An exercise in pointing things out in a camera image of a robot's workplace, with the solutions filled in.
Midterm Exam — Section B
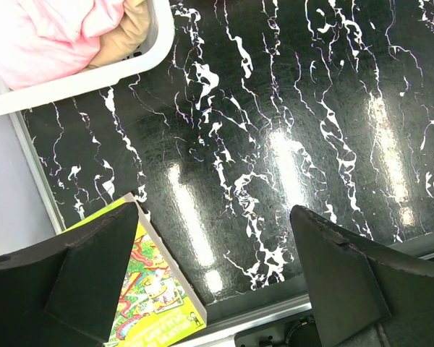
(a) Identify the light pink cloth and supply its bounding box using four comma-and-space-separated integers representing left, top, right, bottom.
0, 1, 124, 90

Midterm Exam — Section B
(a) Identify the aluminium frame rail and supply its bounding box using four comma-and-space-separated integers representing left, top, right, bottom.
9, 111, 434, 346

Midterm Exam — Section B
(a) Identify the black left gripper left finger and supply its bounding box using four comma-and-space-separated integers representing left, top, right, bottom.
0, 202, 138, 346

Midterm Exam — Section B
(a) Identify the white plastic basket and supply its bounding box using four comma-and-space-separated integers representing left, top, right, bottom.
0, 0, 175, 116

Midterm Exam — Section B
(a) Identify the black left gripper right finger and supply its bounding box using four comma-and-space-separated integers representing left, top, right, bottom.
290, 205, 434, 346

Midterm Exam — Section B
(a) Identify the green treehouse book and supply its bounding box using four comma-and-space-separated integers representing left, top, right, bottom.
63, 192, 208, 344

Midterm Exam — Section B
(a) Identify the beige cloth in basket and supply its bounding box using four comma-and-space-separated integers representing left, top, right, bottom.
81, 0, 151, 72

